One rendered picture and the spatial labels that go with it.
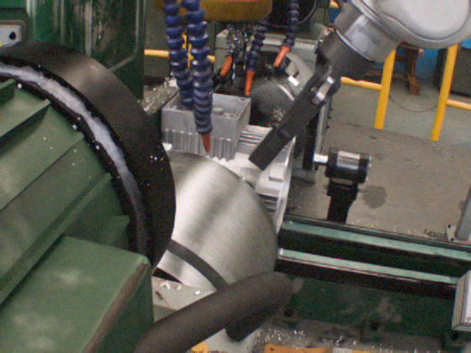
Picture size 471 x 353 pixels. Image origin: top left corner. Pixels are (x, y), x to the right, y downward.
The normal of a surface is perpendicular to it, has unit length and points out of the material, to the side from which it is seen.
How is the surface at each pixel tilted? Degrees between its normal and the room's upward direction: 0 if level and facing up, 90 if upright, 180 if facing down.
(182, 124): 90
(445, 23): 90
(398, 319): 90
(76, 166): 49
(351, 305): 90
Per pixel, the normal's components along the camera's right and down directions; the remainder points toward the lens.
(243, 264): 0.83, -0.37
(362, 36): -0.24, 0.45
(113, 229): -0.18, -0.89
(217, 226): 0.62, -0.61
